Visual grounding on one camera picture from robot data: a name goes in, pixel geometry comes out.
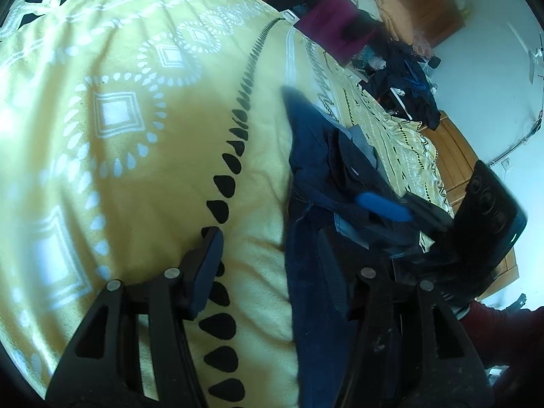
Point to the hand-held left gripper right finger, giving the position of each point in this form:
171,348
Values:
335,284

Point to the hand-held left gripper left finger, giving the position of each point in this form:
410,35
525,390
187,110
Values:
210,272

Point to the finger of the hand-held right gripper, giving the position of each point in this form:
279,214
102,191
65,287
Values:
395,240
382,207

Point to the dark blue denim pants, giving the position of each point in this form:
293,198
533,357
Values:
310,157

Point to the person's right forearm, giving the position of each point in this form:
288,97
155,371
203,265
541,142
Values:
497,323

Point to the pile of dark clothes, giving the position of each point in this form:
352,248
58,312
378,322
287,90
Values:
403,76

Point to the yellow patterned blanket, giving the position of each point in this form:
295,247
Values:
127,178

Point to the white ceiling fixture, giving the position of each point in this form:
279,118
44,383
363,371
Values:
533,53

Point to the maroon garment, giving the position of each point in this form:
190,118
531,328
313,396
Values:
331,21

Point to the wooden wardrobe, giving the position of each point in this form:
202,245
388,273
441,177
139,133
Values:
442,21

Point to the orange blanket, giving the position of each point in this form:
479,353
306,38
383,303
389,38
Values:
391,4

